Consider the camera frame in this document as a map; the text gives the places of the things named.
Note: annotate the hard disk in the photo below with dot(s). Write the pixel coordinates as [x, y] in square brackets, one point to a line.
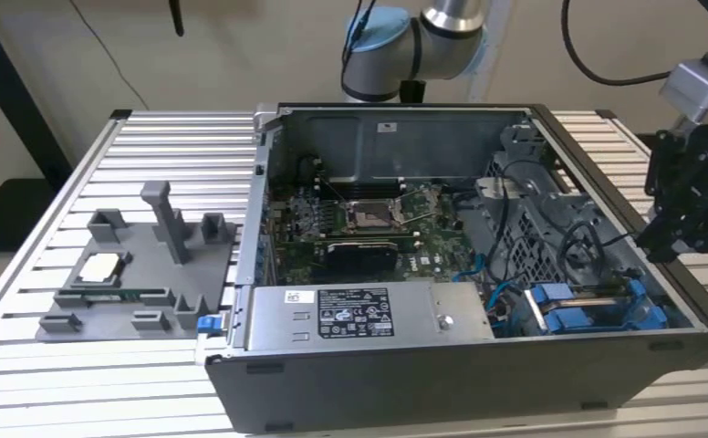
[558, 293]

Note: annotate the silver disk bay cage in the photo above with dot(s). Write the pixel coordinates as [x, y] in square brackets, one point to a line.
[532, 219]

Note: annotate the blue empty disk carrier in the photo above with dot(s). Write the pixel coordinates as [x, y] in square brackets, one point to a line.
[574, 320]

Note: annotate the green motherboard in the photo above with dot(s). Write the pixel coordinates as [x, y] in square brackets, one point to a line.
[439, 255]

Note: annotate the CPU socket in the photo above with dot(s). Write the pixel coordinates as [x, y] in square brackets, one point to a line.
[367, 218]

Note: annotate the black graphics card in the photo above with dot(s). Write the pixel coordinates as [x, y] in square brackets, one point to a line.
[357, 260]

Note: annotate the black RAM slots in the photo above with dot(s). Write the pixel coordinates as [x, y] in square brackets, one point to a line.
[361, 184]

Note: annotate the black open PC case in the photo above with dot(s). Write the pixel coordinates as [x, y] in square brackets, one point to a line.
[427, 392]

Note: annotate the silver power supply unit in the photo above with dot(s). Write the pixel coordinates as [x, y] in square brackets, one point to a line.
[282, 319]

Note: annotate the blue case latch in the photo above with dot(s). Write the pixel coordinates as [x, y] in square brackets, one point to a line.
[209, 325]

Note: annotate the grey parts rack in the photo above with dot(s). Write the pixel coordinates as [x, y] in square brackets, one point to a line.
[154, 278]

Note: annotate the green RAM stick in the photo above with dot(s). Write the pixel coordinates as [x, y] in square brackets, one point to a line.
[117, 297]

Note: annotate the silver CPU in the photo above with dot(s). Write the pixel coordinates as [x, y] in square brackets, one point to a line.
[102, 269]

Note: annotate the black hanging rod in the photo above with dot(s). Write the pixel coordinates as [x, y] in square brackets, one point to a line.
[177, 18]

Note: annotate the black stand with base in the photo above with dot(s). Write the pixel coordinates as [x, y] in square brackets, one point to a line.
[7, 91]

